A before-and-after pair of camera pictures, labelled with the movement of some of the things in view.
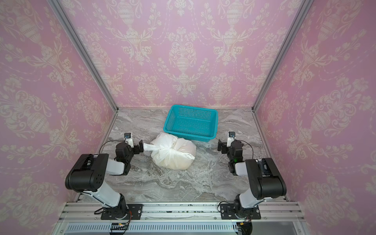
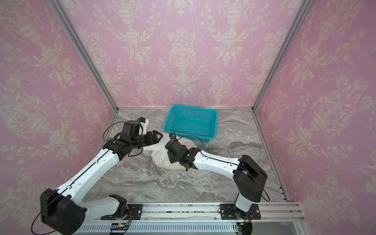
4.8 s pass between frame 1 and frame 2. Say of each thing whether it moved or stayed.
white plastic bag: stayed
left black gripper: moved
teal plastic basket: stayed
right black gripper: moved
